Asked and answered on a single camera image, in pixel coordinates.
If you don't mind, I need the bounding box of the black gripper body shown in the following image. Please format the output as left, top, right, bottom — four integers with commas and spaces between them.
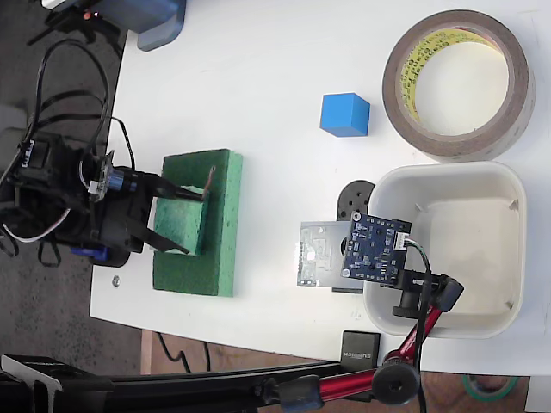
92, 171, 154, 256

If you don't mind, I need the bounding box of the black round disc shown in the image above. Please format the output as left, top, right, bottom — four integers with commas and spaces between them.
335, 179, 377, 223

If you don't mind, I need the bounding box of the grey bare circuit board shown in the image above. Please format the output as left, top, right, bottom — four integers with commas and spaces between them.
295, 219, 367, 291

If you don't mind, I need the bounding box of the black clamp stand bar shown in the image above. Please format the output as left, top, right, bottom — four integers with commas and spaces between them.
0, 352, 346, 413

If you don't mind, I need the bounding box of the red articulated camera holder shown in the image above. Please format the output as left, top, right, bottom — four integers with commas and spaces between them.
275, 268, 466, 408

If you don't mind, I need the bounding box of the small light green sponge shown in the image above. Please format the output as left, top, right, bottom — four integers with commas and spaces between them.
152, 183, 210, 257

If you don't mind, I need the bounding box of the small black box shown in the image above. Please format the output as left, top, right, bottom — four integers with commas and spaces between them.
342, 330, 382, 369

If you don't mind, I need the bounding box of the blue cube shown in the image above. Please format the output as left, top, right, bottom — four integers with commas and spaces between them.
319, 91, 372, 139

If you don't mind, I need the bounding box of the white plastic container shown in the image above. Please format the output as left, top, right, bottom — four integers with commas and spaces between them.
362, 161, 529, 340

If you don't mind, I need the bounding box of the green tape roll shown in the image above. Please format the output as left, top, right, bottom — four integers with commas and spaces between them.
461, 373, 518, 399

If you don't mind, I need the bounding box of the thin copper wire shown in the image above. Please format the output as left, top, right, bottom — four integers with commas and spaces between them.
201, 166, 218, 201

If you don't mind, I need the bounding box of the large dark green sponge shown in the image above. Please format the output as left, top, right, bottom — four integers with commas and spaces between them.
152, 148, 245, 299

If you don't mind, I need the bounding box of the brown roll of tape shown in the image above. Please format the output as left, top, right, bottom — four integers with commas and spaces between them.
381, 9, 537, 164

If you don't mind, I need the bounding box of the blue camera circuit board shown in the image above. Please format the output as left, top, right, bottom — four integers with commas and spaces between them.
341, 210, 412, 286

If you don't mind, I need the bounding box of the gripper-mounted camera board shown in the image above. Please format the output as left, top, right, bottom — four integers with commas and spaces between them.
87, 150, 144, 204

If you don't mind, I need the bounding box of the thin black camera cable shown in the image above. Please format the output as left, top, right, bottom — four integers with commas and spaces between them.
108, 116, 139, 171

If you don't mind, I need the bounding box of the blue clamp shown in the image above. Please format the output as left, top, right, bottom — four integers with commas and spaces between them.
70, 246, 109, 262

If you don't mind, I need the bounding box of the short black cable loop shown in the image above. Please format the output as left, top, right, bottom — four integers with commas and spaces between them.
37, 238, 62, 270

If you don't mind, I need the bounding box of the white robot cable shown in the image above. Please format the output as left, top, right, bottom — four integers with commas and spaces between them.
0, 206, 72, 244

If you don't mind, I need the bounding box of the black cable under table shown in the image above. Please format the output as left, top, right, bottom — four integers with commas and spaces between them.
156, 332, 212, 373

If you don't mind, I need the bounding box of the black stand with orange light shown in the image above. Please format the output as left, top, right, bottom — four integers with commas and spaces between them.
27, 6, 130, 48

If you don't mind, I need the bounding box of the black six-joint robot arm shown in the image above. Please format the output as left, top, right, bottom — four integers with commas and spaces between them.
0, 131, 150, 259

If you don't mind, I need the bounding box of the long black robot cable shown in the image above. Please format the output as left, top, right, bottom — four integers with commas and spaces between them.
35, 38, 110, 150

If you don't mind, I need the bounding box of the black cable of blue board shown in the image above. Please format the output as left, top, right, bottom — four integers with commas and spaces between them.
404, 240, 434, 413

